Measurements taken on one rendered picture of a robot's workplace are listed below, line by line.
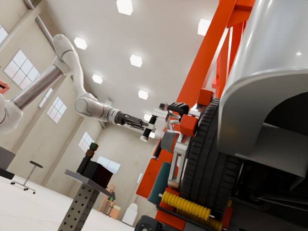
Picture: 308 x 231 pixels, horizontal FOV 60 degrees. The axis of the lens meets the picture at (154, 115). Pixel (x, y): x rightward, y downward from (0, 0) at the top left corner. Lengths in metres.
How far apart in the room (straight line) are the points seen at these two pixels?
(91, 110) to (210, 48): 1.47
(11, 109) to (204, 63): 1.60
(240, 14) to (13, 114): 2.27
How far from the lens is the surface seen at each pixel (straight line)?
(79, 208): 1.84
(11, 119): 1.94
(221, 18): 2.86
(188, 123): 1.29
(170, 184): 1.45
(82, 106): 1.45
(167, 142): 1.59
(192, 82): 2.37
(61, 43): 1.90
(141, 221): 1.80
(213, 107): 1.40
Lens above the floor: 0.34
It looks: 22 degrees up
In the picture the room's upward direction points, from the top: 25 degrees clockwise
